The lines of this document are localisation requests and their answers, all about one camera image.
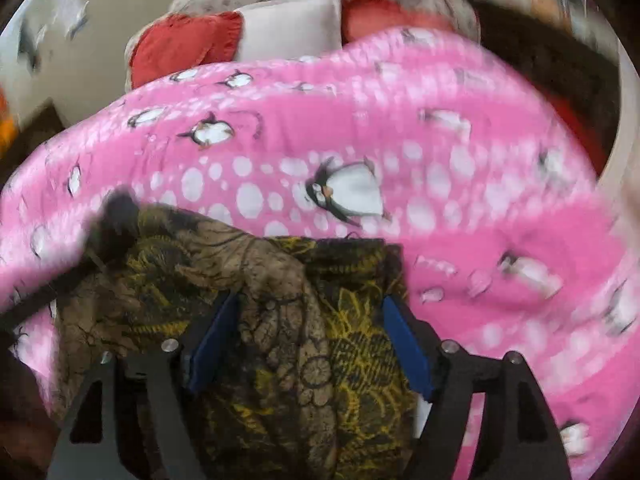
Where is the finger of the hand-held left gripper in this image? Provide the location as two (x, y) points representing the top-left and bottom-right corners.
(0, 187), (143, 333)

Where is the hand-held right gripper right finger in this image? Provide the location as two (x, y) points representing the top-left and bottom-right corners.
(382, 295), (573, 480)

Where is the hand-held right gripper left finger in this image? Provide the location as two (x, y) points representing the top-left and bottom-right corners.
(46, 290), (241, 480)

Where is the brown navy floral garment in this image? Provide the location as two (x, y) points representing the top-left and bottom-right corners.
(50, 202), (421, 480)

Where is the dark wooden cabinet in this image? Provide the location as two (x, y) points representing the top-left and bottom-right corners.
(0, 100), (68, 181)

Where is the orange box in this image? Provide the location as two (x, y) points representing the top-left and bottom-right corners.
(0, 82), (13, 158)

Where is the pink penguin printed blanket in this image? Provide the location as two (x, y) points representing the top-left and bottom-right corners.
(0, 25), (640, 480)

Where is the red heart-shaped pillow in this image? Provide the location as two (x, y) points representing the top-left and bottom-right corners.
(129, 10), (246, 88)
(342, 0), (456, 41)

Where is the white pillow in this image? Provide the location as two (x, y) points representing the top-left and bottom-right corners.
(235, 0), (343, 63)

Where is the dark carved wooden headboard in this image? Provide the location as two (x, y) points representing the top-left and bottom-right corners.
(470, 0), (621, 176)

